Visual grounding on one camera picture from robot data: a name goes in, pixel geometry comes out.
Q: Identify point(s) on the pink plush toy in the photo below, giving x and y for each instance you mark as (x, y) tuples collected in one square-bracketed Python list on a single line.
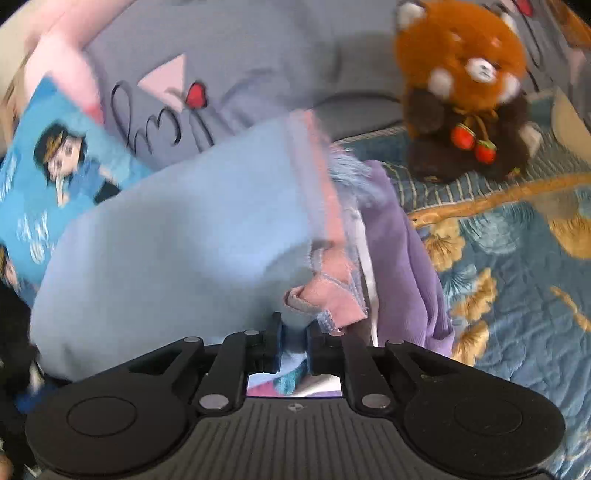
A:
[(64, 60)]

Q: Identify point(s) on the blue cartoon print pillow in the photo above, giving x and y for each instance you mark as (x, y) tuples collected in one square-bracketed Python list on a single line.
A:
[(55, 198)]

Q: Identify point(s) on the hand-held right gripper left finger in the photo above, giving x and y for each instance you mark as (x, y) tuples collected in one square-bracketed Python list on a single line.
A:
[(276, 350)]

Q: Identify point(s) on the grey printed sofa cover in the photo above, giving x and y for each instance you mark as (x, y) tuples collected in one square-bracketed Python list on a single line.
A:
[(258, 50)]

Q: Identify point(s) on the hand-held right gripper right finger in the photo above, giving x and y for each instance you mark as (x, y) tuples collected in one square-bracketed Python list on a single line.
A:
[(314, 350)]

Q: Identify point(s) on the red panda plush toy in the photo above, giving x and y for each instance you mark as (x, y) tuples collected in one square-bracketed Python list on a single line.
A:
[(457, 50)]

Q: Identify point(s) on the blue floral quilted mat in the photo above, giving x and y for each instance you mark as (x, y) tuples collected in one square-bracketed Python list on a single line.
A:
[(508, 258)]

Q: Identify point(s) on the blue pink fringed scarf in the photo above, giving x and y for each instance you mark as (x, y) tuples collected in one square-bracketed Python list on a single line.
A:
[(184, 240)]

